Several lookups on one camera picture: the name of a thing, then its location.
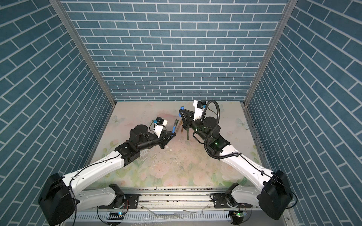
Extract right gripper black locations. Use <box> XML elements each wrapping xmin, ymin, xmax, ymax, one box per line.
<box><xmin>180</xmin><ymin>108</ymin><xmax>211</xmax><ymax>144</ymax></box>

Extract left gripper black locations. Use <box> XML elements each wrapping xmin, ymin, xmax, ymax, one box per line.
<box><xmin>137</xmin><ymin>130</ymin><xmax>176</xmax><ymax>152</ymax></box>

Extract blue pen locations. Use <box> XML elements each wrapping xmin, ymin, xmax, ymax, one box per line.
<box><xmin>172</xmin><ymin>119</ymin><xmax>178</xmax><ymax>133</ymax></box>

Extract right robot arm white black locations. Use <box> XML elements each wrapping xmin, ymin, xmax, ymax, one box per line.
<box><xmin>179</xmin><ymin>108</ymin><xmax>294</xmax><ymax>220</ymax></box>

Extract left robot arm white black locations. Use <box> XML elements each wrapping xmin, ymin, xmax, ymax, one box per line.
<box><xmin>38</xmin><ymin>124</ymin><xmax>176</xmax><ymax>226</ymax></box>

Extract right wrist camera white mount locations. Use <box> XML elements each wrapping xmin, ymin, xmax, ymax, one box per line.
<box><xmin>193</xmin><ymin>100</ymin><xmax>206</xmax><ymax>121</ymax></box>

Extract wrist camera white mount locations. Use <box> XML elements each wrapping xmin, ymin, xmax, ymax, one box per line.
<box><xmin>193</xmin><ymin>100</ymin><xmax>206</xmax><ymax>121</ymax></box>
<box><xmin>152</xmin><ymin>117</ymin><xmax>168</xmax><ymax>138</ymax></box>

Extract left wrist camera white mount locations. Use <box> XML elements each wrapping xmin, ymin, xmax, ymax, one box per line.
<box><xmin>152</xmin><ymin>117</ymin><xmax>168</xmax><ymax>138</ymax></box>

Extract aluminium mounting rail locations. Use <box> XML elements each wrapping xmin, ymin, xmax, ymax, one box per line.
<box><xmin>56</xmin><ymin>188</ymin><xmax>292</xmax><ymax>212</ymax></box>

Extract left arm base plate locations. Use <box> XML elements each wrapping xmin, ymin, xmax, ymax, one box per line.
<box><xmin>99</xmin><ymin>194</ymin><xmax>140</xmax><ymax>210</ymax></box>

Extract white perforated cable tray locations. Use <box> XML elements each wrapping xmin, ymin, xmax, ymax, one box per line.
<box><xmin>76</xmin><ymin>211</ymin><xmax>231</xmax><ymax>223</ymax></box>

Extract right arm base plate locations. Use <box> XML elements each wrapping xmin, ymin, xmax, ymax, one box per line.
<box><xmin>209</xmin><ymin>193</ymin><xmax>252</xmax><ymax>209</ymax></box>

